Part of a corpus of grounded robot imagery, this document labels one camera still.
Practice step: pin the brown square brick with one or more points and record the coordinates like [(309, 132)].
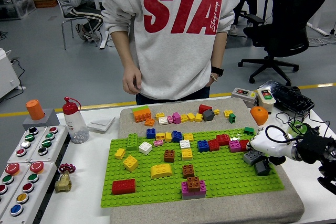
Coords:
[(188, 171), (169, 155), (193, 184)]

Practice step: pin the yellow square brick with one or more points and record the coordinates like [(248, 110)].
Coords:
[(160, 116), (187, 154), (184, 118), (228, 113), (168, 137), (188, 137), (130, 163), (198, 117), (160, 136), (191, 117)]

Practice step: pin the white desk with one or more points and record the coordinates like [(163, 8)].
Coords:
[(105, 40)]

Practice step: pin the white desk leg frame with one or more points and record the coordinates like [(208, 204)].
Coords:
[(319, 29)]

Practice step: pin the white cabinet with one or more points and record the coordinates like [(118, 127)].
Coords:
[(6, 77)]

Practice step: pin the orange fruit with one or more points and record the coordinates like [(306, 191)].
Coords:
[(259, 116)]

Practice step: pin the red long brick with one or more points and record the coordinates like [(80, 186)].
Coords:
[(124, 186)]

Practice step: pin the yellow arch brick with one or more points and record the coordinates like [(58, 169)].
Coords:
[(161, 171)]

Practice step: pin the white red-green switch box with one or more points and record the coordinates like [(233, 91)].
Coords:
[(266, 103)]

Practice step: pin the brass valve red handwheel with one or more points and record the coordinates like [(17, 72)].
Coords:
[(63, 183)]

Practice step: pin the small yellow white piece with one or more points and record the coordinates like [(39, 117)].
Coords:
[(216, 111)]

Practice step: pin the black power adapter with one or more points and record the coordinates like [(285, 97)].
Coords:
[(314, 129)]

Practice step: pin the person's right hand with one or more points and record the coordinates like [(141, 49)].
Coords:
[(131, 79)]

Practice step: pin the grey metal chair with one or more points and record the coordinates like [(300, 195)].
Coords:
[(63, 32)]

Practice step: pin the magenta wide brick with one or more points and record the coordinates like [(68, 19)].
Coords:
[(202, 186)]

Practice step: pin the grey box red mushroom button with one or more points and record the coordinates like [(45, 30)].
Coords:
[(12, 169), (36, 167)]

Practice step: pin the pink small brick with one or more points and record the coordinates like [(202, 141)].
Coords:
[(170, 119)]

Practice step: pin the dark grey square brick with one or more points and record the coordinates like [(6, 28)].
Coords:
[(261, 169)]

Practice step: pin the clear bottle red cap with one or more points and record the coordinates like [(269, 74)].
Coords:
[(74, 124)]

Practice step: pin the yellow small brick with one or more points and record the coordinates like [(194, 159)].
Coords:
[(120, 153)]

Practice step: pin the lime green tall brick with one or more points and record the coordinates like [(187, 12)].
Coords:
[(132, 142)]

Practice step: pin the person's left forearm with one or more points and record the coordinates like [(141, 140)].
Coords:
[(219, 51)]

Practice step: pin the dark green brick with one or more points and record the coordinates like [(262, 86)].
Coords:
[(249, 130)]

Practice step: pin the orange small brick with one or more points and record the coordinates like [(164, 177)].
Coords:
[(149, 122)]

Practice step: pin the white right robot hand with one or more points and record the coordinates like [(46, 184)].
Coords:
[(275, 146)]

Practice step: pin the orange cylinder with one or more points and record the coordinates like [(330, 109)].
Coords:
[(35, 110)]

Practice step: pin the white square brick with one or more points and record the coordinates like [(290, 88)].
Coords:
[(185, 144), (163, 121), (145, 148)]

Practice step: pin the black office chair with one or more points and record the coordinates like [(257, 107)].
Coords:
[(288, 24)]

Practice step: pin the clear plastic crate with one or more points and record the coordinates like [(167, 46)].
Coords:
[(15, 5)]

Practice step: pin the person's right forearm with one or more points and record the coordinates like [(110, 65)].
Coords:
[(123, 51)]

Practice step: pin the black wristwatch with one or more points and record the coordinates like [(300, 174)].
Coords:
[(218, 71)]

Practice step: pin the grey four-button box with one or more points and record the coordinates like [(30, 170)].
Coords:
[(29, 137), (50, 136)]

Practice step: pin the black handheld controller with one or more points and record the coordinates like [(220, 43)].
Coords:
[(288, 98)]

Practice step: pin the grey-brown foam mat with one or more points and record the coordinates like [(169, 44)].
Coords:
[(147, 214)]

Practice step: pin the pink flat brick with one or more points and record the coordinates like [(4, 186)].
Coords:
[(158, 143)]

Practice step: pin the blue square brick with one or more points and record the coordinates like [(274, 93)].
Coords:
[(203, 145), (176, 136), (150, 133)]

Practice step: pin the grey square block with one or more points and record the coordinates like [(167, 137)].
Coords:
[(50, 120)]

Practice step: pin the light grey long brick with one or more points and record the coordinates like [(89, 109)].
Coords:
[(250, 157)]

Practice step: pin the white wall switch plate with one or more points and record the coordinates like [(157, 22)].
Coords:
[(101, 124)]

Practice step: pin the brown wooden box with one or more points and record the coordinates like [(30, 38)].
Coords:
[(44, 1)]

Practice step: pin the green small brick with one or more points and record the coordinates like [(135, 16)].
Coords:
[(232, 118)]

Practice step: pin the grey two-button switch box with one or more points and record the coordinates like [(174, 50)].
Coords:
[(244, 99)]

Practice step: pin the seated person dark trousers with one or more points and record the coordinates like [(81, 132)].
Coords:
[(252, 6)]

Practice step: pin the lime green flat brick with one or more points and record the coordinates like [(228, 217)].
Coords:
[(140, 108)]

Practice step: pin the grey flat base brick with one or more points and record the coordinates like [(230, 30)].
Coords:
[(194, 197)]

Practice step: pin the standing person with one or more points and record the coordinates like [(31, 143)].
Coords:
[(170, 51)]

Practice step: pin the dark grey sloped brick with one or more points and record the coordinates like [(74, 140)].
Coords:
[(208, 115)]

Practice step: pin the orange large brick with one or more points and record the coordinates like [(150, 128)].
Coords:
[(141, 116)]

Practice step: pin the magenta square brick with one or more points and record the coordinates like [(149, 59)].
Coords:
[(176, 118), (235, 146)]

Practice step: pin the green translucent cup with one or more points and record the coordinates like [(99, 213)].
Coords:
[(299, 128)]

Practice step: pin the green studded baseplate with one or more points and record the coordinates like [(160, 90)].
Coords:
[(157, 195)]

